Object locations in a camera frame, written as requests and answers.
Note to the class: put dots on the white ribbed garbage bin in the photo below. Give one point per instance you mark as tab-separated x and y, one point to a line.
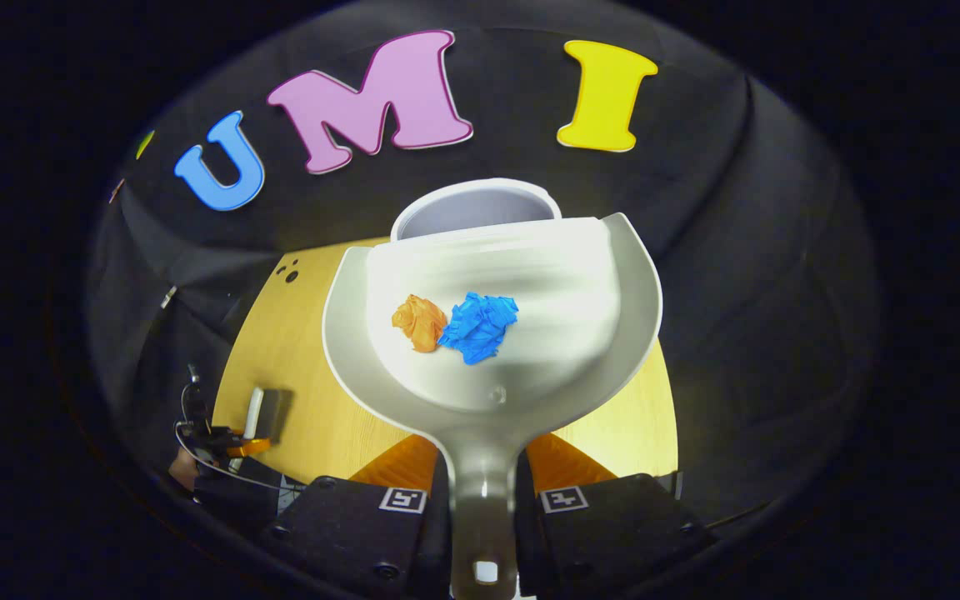
480	208

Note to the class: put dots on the white plastic dustpan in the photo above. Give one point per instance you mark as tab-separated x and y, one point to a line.
530	275

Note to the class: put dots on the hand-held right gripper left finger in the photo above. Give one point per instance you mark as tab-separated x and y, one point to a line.
347	525

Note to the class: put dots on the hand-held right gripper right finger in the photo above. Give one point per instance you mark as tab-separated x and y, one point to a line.
613	525

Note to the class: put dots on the blue paper trash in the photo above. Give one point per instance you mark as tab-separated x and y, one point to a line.
477	327

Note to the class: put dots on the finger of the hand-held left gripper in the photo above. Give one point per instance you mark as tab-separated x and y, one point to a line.
248	447

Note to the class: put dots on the small metal clip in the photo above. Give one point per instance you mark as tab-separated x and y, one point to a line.
167	297

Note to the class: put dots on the black backdrop cloth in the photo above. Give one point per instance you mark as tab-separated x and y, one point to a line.
738	250

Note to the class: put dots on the wooden desktop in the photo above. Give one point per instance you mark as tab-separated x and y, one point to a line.
305	350

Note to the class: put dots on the orange paper trash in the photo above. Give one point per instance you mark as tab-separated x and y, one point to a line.
419	323

